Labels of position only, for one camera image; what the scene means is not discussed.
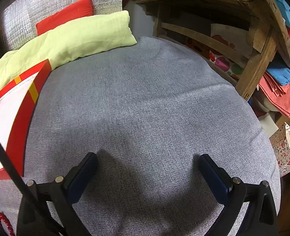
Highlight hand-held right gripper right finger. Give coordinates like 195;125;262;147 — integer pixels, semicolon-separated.
199;154;278;236

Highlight dark printed box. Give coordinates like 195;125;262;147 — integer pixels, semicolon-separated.
184;38;212;59

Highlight red bead bracelet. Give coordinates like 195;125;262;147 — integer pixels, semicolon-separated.
0;211;16;236

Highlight wooden chair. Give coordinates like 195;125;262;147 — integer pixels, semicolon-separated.
124;0;290;101

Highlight red paper bags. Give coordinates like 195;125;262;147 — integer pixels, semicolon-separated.
259;75;290;117

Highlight polka dot gift bag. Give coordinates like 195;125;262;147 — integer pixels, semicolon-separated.
209;23;253;79

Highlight green pillow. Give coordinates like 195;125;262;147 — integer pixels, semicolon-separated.
0;10;137;104

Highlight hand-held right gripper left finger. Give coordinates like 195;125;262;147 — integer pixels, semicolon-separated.
17;152;99;236

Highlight blue paper bag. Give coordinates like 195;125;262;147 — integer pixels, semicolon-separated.
265;59;290;85

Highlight red pillow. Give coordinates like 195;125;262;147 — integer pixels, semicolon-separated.
36;0;94;36

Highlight silver foil mat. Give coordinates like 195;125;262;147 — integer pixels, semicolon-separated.
2;0;123;52

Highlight red gift box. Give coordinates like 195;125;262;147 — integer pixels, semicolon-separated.
0;59;52;181

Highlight floral gift bag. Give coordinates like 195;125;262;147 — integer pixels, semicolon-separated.
269;122;290;177

